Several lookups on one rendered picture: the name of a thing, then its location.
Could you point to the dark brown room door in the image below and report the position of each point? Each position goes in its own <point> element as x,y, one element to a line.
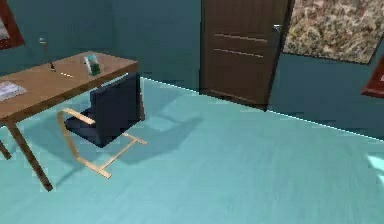
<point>240,50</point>

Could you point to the dark blue armchair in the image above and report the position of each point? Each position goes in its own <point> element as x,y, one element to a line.
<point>113,106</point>

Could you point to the brown wooden desk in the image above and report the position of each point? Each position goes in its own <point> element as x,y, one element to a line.
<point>46,87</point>

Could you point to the thin grey desk lamp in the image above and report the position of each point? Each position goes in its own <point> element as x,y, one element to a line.
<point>47,55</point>

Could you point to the mottled beige wall picture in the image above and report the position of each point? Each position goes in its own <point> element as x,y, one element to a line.
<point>336,28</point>

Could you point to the red framed wall picture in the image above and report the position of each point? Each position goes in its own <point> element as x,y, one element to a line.
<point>8,28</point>
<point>376,81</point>

